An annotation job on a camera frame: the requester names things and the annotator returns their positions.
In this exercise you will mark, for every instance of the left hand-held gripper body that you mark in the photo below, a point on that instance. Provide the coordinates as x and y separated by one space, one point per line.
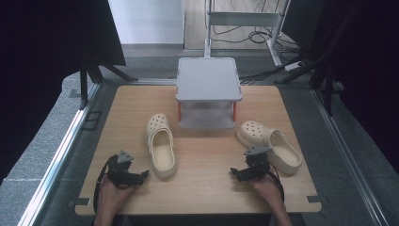
119 171

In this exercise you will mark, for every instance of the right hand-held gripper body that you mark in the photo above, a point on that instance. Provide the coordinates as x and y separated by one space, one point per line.
258 164

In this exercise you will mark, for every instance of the cream clog shoe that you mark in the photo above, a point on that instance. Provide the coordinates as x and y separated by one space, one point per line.
160 147
276 147

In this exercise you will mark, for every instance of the grey two-tier shoe rack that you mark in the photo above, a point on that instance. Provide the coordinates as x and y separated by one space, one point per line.
208 84

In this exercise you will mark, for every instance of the person's left hand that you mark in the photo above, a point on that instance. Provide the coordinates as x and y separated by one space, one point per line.
111 196

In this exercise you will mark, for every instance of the black tripod stand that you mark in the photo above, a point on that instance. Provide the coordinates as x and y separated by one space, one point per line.
316 72
94 73

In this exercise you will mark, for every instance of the white power strip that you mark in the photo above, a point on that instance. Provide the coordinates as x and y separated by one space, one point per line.
293 65

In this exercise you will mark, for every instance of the black curtain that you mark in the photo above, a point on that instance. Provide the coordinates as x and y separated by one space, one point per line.
363 69
47 62

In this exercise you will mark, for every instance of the white metal stand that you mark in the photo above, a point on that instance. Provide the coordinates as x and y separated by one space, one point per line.
241 19

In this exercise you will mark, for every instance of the aluminium rail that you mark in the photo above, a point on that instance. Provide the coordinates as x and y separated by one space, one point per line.
348 153
59 153

